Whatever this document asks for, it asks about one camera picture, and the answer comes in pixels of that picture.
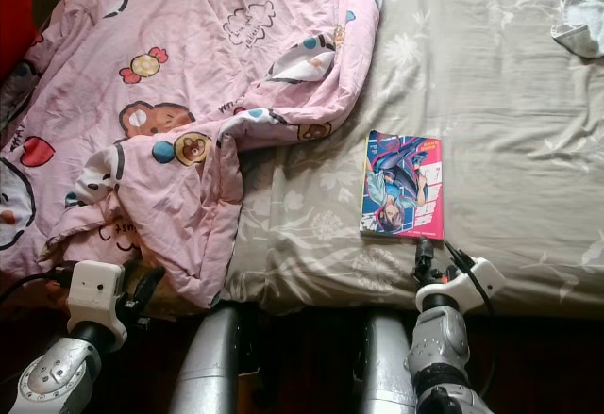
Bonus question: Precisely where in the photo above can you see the colourful comic book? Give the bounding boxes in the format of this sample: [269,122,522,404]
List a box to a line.
[360,130,447,242]

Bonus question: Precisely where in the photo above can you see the grey right robot leg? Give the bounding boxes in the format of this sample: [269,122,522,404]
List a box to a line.
[357,312,421,414]

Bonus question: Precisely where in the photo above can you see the bed with beige floral sheet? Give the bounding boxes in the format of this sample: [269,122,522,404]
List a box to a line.
[226,0,604,319]

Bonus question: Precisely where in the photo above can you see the pink cartoon print blanket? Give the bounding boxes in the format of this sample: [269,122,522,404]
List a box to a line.
[0,0,386,309]

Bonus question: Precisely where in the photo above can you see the white sock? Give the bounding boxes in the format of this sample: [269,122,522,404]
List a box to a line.
[551,0,604,59]

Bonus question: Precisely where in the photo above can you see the red sofa cushion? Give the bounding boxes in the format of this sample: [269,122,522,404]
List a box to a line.
[0,0,36,85]

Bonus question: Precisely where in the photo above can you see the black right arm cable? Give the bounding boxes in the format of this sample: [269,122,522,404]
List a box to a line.
[444,240,499,396]

